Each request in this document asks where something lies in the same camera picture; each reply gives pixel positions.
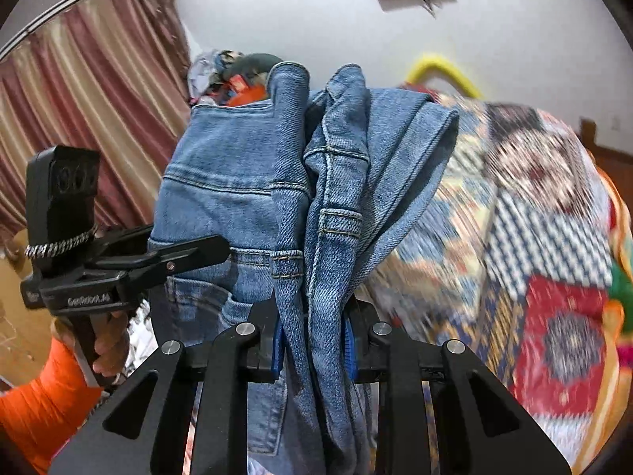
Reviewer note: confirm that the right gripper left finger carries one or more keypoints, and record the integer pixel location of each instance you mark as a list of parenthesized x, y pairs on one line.
[(184, 410)]

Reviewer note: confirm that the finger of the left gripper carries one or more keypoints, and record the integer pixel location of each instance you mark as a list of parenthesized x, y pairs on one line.
[(120, 242), (156, 265)]

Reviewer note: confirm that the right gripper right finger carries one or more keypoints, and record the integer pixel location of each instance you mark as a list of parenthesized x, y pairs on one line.
[(440, 406)]

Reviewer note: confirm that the blue denim jeans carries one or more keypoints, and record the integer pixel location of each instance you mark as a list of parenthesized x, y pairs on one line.
[(312, 190)]

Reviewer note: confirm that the orange sleeve forearm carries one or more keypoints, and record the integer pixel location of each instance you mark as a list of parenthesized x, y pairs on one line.
[(38, 418)]

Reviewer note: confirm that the person left hand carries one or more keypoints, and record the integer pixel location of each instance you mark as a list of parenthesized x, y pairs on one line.
[(112, 343)]

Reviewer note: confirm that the striped red gold curtain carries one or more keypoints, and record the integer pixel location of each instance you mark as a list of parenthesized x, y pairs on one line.
[(107, 75)]

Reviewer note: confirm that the pile of clothes on basket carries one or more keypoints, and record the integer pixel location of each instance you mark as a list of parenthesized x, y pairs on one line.
[(205, 76)]

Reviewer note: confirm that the colourful patchwork quilt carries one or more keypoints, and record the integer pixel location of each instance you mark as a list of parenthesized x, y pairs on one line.
[(524, 254)]

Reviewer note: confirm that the orange box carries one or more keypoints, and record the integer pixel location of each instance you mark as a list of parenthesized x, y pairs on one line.
[(247, 96)]

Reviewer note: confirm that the grey neck pillow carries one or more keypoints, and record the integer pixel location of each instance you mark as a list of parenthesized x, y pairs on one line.
[(252, 65)]

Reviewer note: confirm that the yellow foam tube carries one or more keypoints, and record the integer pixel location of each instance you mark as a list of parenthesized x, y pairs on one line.
[(432, 64)]

